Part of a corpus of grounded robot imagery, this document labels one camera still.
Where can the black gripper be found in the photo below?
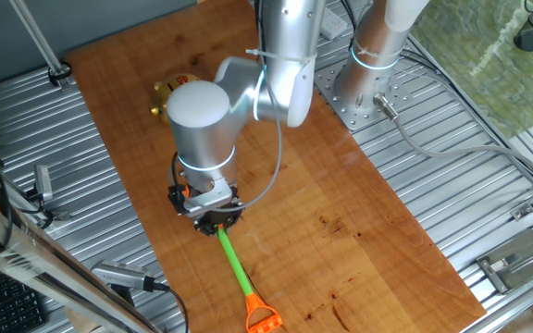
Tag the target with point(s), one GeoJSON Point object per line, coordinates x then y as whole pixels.
{"type": "Point", "coordinates": [229, 219]}

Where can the orange green toy shovel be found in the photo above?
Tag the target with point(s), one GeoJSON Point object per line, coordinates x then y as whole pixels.
{"type": "Point", "coordinates": [234, 259]}

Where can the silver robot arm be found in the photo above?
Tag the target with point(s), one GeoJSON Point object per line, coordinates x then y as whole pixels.
{"type": "Point", "coordinates": [202, 139]}

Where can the wooden board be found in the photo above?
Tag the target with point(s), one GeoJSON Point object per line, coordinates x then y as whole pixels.
{"type": "Point", "coordinates": [340, 208]}

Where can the golden piggy bank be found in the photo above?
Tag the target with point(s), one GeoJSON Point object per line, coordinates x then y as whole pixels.
{"type": "Point", "coordinates": [162, 99]}

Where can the white power strip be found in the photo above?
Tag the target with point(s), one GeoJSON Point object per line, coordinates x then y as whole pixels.
{"type": "Point", "coordinates": [333, 25]}

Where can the black pole clamp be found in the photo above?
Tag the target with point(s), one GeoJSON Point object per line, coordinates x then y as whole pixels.
{"type": "Point", "coordinates": [59, 74]}

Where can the black keyboard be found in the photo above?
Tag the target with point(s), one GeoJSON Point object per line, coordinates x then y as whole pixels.
{"type": "Point", "coordinates": [7, 300]}

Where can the metal pole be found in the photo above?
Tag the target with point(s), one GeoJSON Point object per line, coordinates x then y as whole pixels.
{"type": "Point", "coordinates": [40, 44]}

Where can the metal hinge plate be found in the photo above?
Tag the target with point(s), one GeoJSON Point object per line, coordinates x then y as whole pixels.
{"type": "Point", "coordinates": [521, 259]}

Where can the wrist camera with silver bracket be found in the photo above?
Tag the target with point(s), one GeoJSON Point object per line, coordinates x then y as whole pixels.
{"type": "Point", "coordinates": [206, 199]}

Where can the silver camera on stand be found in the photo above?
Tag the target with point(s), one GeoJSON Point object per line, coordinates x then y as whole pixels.
{"type": "Point", "coordinates": [118, 274]}

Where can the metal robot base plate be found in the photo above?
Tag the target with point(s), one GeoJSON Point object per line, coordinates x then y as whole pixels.
{"type": "Point", "coordinates": [347, 115]}

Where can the silver frame bar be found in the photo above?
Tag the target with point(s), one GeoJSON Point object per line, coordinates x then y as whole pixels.
{"type": "Point", "coordinates": [26, 261]}

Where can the small metal bracket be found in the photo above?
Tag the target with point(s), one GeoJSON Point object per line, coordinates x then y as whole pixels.
{"type": "Point", "coordinates": [522, 211]}

